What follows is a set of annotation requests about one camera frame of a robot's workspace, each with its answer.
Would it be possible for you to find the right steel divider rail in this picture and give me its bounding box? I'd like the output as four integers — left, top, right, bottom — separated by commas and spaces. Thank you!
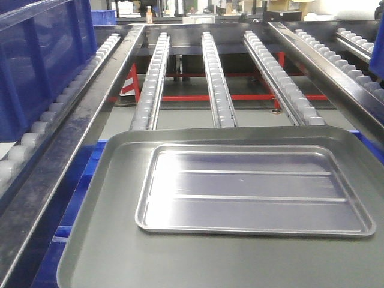
269, 22, 383, 143

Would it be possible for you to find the far right roller track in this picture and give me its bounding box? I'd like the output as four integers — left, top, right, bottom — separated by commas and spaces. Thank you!
335, 28, 374, 64

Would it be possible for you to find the middle roller track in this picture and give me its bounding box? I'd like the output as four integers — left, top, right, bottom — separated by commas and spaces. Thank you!
202, 32, 238, 128

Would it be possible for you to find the large blue bin at left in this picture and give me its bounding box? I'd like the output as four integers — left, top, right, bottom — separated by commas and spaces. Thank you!
1, 1, 97, 142

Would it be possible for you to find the blue crate under trays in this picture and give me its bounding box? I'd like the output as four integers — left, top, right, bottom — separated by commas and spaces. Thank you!
31, 139, 107, 287

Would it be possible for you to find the small silver metal tray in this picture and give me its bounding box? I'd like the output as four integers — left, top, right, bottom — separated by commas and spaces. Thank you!
135, 144, 376, 237

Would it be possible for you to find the far left roller track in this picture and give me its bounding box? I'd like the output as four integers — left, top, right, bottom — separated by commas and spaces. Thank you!
1, 33, 121, 195

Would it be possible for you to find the large grey serving tray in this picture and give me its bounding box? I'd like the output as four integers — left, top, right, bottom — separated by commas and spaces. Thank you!
57, 126, 383, 287

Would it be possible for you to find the blue bin at right edge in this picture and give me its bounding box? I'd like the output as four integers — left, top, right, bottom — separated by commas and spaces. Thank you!
370, 26, 383, 79

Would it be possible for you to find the roller track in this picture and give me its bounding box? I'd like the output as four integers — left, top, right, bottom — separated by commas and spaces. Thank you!
244, 31, 326, 126
295, 29, 383, 103
335, 28, 374, 64
202, 32, 238, 128
1, 33, 121, 195
130, 32, 170, 131

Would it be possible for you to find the red steel floor frame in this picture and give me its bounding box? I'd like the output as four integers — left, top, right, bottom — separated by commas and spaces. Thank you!
110, 52, 331, 110

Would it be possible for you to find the orange drink bottle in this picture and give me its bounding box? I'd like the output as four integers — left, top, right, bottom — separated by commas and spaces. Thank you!
146, 5, 153, 24

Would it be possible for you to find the small blue background crate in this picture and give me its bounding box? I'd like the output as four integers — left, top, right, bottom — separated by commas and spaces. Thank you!
91, 10, 116, 26

